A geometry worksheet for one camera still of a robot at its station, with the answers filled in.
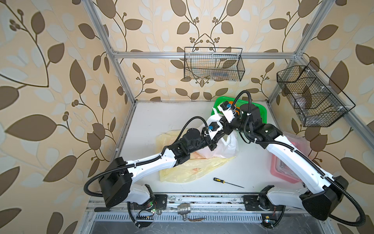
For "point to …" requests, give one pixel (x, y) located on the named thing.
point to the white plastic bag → (227, 147)
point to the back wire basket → (218, 64)
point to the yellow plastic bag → (194, 170)
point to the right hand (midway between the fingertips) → (217, 118)
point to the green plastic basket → (261, 107)
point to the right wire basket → (317, 101)
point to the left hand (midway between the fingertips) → (221, 129)
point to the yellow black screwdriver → (223, 181)
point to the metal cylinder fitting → (183, 208)
